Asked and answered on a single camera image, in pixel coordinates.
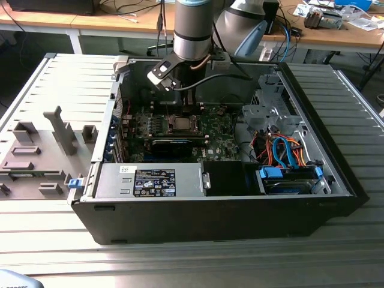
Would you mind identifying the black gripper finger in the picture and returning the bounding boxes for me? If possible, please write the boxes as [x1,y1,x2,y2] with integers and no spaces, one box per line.
[182,88,196,114]

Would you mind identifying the metal socket cover frame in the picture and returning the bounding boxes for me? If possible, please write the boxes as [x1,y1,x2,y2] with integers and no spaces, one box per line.
[169,115,200,135]

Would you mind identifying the CPU socket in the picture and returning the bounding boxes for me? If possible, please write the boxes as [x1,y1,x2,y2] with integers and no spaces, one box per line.
[167,115,201,135]

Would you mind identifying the CPU cooler heatsink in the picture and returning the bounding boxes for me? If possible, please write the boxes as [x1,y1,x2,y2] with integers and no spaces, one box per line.
[303,8,344,31]

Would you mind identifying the black office chair base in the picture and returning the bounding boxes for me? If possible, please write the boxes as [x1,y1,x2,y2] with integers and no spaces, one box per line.
[146,41,175,58]

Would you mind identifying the green motherboard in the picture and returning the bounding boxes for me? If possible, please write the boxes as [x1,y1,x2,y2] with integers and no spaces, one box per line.
[118,101,242,164]

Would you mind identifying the black graphics card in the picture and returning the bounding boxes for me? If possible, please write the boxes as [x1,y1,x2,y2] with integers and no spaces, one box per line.
[149,137,194,158]

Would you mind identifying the silver metal drive cage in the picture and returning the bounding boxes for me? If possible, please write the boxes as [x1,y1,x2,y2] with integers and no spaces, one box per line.
[239,73,334,193]

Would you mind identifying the white plastic item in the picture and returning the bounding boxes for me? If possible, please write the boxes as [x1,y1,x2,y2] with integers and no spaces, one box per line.
[258,47,274,62]

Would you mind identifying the black plastic shroud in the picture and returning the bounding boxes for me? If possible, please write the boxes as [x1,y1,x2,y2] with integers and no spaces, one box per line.
[202,161,260,196]

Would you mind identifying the black power supply label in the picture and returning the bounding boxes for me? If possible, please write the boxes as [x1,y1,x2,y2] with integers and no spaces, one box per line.
[133,168,178,198]

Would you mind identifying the grey power supply unit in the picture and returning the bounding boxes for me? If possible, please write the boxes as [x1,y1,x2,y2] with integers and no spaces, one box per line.
[92,163,208,199]

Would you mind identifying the wooden desk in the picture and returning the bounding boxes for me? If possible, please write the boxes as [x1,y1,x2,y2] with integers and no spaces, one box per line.
[0,0,176,55]
[260,0,384,55]

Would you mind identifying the black PC case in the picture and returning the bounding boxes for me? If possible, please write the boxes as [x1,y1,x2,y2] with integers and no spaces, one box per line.
[67,56,370,245]

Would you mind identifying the grey parts rack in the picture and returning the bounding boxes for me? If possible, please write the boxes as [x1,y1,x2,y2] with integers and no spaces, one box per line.
[0,105,100,200]

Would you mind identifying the hard disk in blue carrier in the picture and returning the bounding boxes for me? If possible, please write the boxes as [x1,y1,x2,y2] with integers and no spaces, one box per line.
[254,166,325,196]

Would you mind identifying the blue box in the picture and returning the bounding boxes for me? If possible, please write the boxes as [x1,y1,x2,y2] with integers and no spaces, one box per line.
[334,0,373,10]

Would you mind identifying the white paper documents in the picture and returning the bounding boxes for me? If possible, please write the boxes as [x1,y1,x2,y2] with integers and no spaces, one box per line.
[344,10,384,32]

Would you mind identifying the grey rounded device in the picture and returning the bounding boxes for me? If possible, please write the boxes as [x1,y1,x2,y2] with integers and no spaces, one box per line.
[0,269,41,288]

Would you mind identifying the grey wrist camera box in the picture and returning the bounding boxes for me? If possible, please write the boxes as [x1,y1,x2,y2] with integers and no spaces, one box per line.
[209,52,232,70]

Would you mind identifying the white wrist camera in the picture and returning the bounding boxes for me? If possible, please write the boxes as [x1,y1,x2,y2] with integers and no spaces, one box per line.
[146,58,181,92]

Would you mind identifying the grey case handle latch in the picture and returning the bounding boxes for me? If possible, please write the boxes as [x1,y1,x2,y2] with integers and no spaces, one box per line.
[112,55,130,81]

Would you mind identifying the red orange wire bundle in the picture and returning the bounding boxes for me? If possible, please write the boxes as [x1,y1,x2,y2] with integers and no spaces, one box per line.
[251,133,272,161]

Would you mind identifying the blue wire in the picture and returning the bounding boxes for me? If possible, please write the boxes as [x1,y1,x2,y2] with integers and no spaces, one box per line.
[271,135,296,170]

